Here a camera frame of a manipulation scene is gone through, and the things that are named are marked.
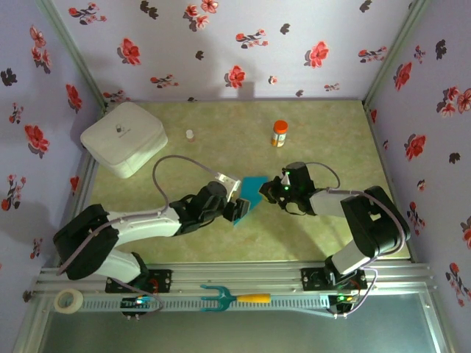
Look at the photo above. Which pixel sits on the aluminium front rail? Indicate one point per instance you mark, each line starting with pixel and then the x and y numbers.
pixel 235 274

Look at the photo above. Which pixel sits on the small white bottle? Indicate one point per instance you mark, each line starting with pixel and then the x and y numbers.
pixel 190 135

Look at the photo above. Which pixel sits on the grey metal sheet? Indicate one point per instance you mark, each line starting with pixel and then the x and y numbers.
pixel 235 331

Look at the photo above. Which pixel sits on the orange capped bottle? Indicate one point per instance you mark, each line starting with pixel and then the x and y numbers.
pixel 279 134

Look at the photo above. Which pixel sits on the blue paper sheet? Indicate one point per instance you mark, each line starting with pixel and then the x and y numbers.
pixel 252 187

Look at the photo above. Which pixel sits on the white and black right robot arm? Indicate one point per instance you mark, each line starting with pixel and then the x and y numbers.
pixel 375 220

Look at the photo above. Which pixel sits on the aluminium corner post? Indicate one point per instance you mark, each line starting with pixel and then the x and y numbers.
pixel 73 49
pixel 396 48

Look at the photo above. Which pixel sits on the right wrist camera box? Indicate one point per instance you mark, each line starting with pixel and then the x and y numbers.
pixel 286 181

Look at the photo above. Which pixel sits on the white plastic lidded box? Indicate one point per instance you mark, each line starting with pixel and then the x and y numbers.
pixel 121 132

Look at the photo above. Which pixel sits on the white tape roll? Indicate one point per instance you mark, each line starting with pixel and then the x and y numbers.
pixel 73 296

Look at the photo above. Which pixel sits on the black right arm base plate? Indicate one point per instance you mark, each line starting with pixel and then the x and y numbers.
pixel 312 278

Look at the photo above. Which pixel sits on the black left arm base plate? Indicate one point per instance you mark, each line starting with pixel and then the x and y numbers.
pixel 162 279

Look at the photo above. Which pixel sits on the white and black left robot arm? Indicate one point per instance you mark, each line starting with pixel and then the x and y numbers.
pixel 84 239

